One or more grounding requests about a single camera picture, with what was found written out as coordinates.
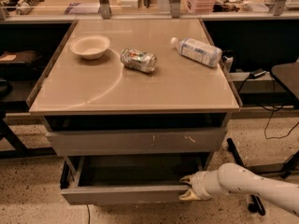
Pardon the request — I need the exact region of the white paper bowl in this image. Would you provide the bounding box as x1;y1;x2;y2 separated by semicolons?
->
70;35;110;60

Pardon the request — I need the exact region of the grey top drawer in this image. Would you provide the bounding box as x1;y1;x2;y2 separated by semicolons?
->
46;128;226;156

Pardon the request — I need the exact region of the black floor stand bar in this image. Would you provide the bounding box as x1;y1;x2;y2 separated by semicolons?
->
227;138;265;216

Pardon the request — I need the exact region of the clear plastic water bottle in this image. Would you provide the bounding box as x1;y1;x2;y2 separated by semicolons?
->
170;37;222;68

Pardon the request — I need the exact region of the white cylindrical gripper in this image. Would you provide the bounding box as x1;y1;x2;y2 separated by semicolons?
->
178;171;222;201

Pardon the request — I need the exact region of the dark round side table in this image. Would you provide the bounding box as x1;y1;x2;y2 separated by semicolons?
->
270;63;299;102

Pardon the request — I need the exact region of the black power adapter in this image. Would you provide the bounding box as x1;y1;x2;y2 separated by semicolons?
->
249;68;266;79

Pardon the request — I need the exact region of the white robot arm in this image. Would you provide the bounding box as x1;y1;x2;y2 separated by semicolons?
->
179;163;299;217

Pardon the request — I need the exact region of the grey drawer cabinet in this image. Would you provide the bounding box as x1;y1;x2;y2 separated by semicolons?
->
25;18;243;205

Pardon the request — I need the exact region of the crushed silver can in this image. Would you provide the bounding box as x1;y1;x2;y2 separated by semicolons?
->
121;48;157;74

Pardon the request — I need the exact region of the black cable on floor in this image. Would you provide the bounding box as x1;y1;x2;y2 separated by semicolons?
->
237;75;299;141

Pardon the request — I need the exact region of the grey drawer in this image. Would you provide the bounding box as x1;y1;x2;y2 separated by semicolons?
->
62;153;202;205
46;128;226;156

